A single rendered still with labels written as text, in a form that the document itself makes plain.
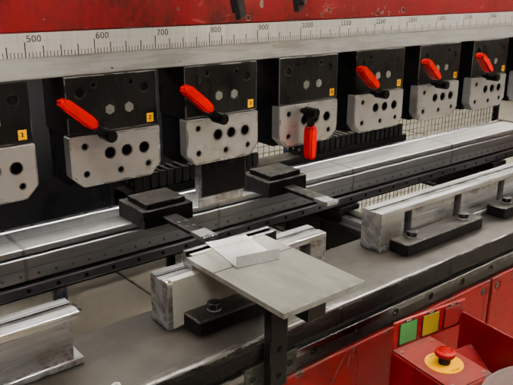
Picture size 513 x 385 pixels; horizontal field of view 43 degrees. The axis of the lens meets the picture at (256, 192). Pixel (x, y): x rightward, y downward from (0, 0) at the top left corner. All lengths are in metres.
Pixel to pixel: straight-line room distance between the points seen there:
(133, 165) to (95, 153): 0.07
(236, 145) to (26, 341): 0.46
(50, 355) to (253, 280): 0.34
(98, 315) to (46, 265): 1.81
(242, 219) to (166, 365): 0.56
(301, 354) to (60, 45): 0.70
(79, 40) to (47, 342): 0.46
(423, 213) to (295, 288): 0.64
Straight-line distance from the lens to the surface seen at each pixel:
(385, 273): 1.43
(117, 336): 1.19
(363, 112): 1.35
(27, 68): 0.94
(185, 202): 1.38
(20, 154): 0.95
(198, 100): 1.03
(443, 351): 1.30
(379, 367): 1.47
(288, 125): 1.21
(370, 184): 1.86
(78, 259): 1.36
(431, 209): 1.65
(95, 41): 0.98
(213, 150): 1.11
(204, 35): 1.07
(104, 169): 1.01
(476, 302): 1.71
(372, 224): 1.52
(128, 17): 1.00
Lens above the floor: 1.47
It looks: 18 degrees down
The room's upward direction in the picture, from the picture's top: straight up
